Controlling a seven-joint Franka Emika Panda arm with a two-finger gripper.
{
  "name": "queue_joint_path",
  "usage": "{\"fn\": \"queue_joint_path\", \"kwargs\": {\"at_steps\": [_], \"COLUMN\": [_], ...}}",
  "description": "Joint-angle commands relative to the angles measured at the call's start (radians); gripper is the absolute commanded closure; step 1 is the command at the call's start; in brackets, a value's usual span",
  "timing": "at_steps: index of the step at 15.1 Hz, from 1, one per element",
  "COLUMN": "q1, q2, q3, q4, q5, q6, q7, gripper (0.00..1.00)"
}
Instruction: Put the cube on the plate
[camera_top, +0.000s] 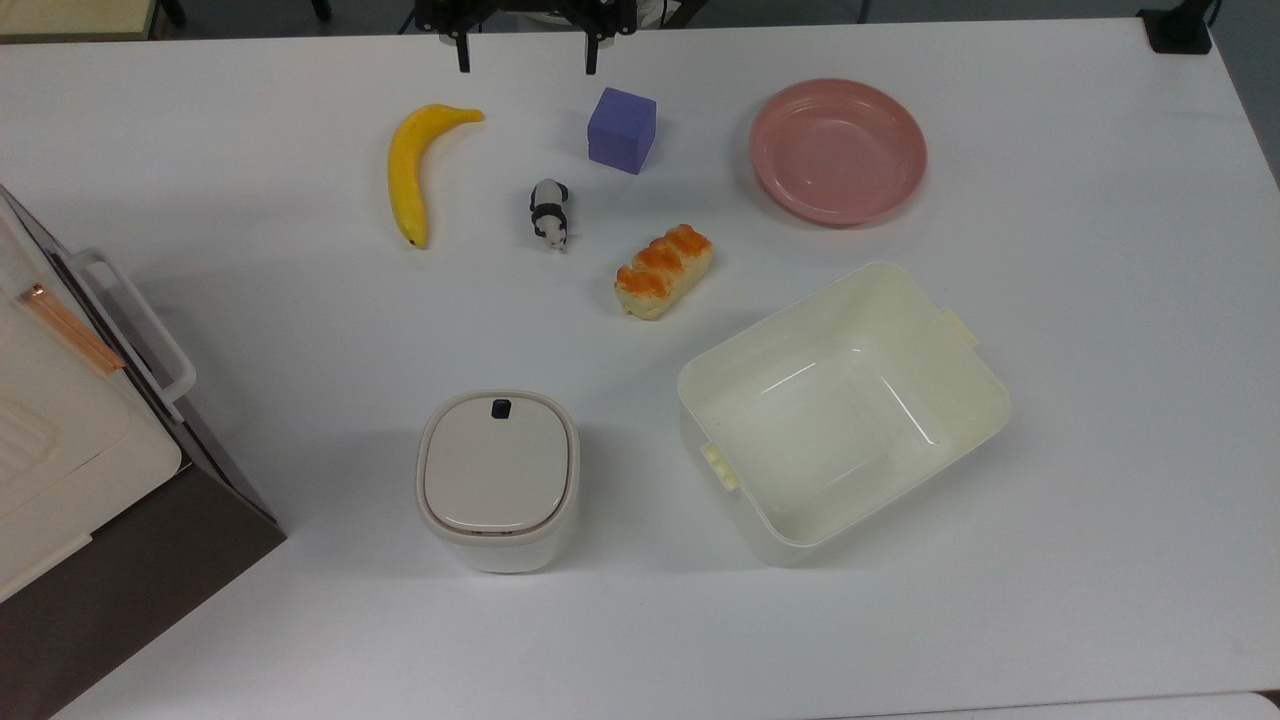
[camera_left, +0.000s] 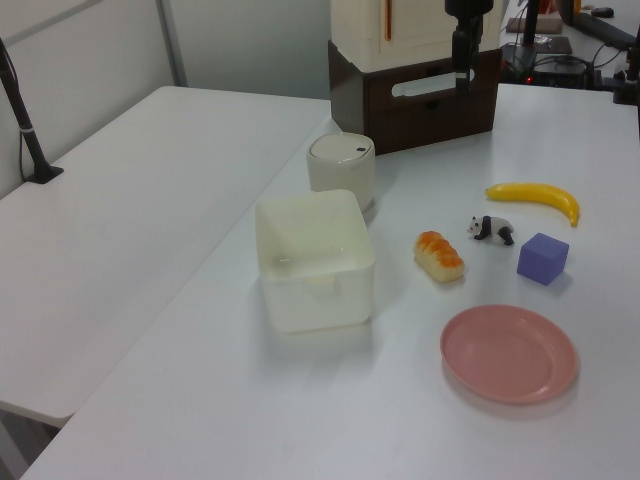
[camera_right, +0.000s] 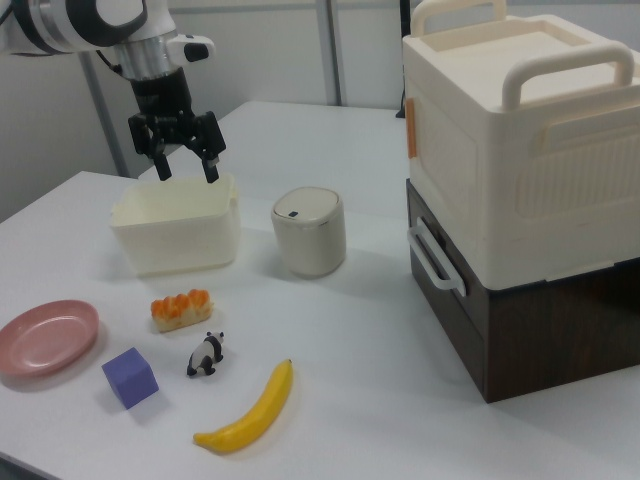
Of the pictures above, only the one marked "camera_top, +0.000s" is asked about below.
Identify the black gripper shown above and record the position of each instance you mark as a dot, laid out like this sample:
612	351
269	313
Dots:
525	10

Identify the purple cube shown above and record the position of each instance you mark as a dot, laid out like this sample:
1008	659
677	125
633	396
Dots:
620	130

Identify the pink plate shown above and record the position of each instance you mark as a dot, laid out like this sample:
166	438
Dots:
838	150

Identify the small panda toy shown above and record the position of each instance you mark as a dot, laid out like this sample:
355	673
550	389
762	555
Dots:
548	212

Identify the yellow banana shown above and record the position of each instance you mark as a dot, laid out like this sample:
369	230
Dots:
405	170

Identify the orange glazed bread loaf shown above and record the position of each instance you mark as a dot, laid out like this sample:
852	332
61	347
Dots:
660	272

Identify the small white lidded bin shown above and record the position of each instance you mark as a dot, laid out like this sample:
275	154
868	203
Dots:
497	470

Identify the light wooden table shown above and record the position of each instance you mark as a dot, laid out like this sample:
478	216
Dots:
70	18

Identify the cream plastic storage box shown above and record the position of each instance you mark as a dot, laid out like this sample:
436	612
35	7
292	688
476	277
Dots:
840	425

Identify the white toy appliance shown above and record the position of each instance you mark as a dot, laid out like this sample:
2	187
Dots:
60	450

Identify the black table clamp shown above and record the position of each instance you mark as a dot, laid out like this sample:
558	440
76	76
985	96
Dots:
1180	35

